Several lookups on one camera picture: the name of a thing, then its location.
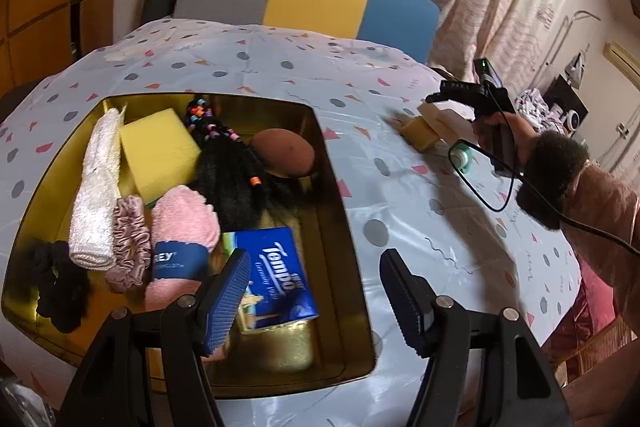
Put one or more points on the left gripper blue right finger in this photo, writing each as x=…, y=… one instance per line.
x=411, y=306

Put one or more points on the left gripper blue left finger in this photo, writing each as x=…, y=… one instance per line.
x=223, y=299

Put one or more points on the blue tissue pack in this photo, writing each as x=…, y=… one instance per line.
x=277, y=293

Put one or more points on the pink dishcloth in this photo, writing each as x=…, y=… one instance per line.
x=185, y=231

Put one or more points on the pink satin scrunchie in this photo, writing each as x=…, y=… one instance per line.
x=131, y=246

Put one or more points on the black beaded hair braid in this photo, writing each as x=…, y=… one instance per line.
x=230, y=175

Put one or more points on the white towel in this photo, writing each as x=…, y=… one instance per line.
x=91, y=222

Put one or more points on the brown makeup sponge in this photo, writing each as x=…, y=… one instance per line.
x=284, y=152

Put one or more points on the black scrunchie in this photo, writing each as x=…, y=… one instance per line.
x=63, y=287

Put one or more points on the yellow sponge block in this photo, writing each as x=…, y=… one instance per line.
x=160, y=154

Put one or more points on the person right hand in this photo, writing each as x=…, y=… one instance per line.
x=519, y=134

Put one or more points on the white foam sponge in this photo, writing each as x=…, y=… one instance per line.
x=461, y=128

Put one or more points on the pile of clothes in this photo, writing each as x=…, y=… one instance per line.
x=532, y=107

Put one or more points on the cream scouring pad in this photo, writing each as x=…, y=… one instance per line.
x=431, y=115

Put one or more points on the green lid jar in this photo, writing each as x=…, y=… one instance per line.
x=461, y=157

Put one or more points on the dull yellow sponge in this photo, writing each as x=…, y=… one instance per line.
x=419, y=134

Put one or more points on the patterned tablecloth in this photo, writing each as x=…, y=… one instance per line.
x=466, y=235

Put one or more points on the gold tin box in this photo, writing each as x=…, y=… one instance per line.
x=335, y=347

